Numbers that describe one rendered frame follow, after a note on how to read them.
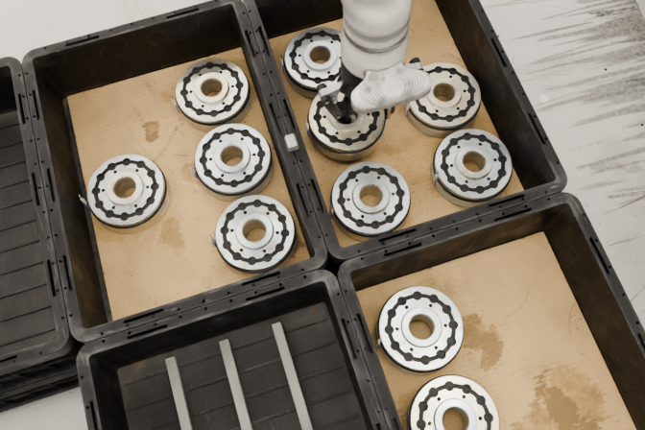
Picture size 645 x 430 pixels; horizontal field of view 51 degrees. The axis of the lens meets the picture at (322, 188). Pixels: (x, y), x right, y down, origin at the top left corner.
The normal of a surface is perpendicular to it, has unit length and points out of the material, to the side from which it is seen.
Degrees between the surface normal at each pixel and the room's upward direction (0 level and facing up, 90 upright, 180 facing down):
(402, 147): 0
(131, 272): 0
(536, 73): 0
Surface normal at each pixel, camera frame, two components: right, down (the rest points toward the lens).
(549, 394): -0.02, -0.37
